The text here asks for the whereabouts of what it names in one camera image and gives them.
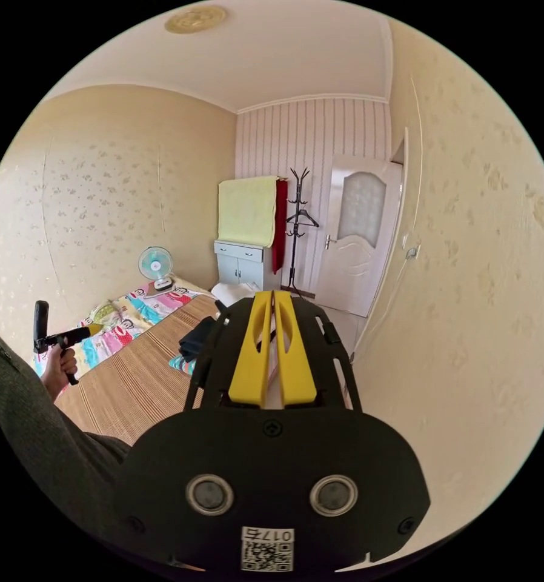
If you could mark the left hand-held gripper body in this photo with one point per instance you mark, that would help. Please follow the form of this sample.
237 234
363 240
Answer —
65 337

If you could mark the white cupboard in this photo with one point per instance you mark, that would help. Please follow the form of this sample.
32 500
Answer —
240 268

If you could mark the person's body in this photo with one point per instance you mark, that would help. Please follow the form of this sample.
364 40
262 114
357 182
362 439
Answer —
58 464

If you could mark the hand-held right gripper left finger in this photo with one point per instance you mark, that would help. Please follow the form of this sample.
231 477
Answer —
249 363

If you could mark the round golden ceiling lamp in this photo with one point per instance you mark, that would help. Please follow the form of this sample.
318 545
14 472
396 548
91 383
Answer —
195 19

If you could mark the white door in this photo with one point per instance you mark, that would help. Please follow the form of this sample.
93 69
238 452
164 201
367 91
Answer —
358 236

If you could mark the red cloth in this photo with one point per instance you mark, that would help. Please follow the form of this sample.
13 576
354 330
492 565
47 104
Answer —
279 227

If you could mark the black long pants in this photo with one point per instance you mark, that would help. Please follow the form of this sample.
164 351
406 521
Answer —
197 341

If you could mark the small white table fan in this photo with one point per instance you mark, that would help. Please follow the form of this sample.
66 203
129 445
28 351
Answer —
156 266

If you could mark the person's left hand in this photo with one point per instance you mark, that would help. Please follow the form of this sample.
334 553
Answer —
58 373

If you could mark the bed with woven mat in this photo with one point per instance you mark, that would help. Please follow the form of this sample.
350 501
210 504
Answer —
131 373

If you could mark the black coat rack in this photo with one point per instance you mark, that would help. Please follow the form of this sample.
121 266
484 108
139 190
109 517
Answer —
295 236

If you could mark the white pillow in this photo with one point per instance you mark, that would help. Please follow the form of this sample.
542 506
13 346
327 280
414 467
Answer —
231 293

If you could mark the teal patterned folded cloth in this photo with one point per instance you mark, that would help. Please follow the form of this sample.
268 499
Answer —
181 363

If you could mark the person's left forearm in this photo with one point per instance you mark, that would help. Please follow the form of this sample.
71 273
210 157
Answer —
13 354

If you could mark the light yellow towel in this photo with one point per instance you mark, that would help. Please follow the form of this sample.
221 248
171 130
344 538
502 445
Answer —
247 211

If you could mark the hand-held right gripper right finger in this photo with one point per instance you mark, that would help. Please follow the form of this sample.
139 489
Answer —
294 373

